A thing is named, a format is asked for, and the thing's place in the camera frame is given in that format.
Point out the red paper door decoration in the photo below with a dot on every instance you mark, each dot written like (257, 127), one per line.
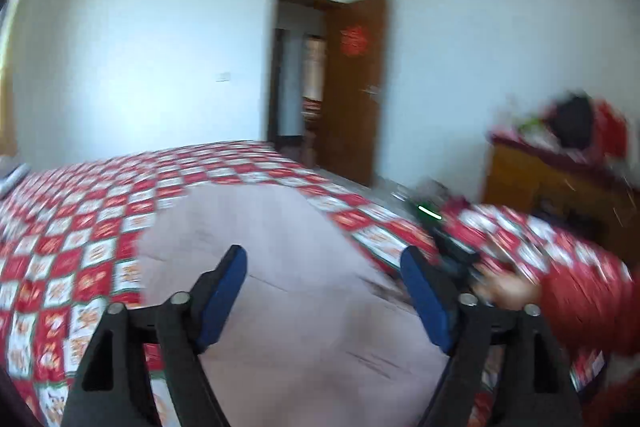
(352, 40)

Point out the wooden cabinet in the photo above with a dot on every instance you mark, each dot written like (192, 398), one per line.
(530, 182)

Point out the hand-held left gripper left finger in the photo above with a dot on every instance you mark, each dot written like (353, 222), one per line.
(225, 297)

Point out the black bag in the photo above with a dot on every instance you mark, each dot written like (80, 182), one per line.
(572, 122)

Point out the brown wooden door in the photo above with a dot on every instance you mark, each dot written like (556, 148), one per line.
(355, 132)

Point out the yellow curtain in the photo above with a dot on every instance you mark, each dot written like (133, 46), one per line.
(6, 107)

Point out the white wall switch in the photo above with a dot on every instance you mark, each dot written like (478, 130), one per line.
(223, 77)

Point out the person's right hand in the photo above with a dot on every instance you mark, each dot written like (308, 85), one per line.
(512, 291)

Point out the red bag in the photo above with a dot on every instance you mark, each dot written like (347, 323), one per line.
(610, 129)

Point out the striped pillow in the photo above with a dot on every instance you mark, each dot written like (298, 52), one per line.
(12, 182)

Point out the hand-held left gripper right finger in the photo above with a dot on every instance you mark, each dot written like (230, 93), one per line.
(425, 302)

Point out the brown door frame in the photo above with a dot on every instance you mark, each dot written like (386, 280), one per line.
(274, 82)

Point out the red patterned bed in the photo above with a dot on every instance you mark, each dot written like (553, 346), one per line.
(75, 257)

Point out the green item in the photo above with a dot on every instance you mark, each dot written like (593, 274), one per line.
(531, 124)

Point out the light pink quilted jacket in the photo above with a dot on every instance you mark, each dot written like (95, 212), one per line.
(300, 257)

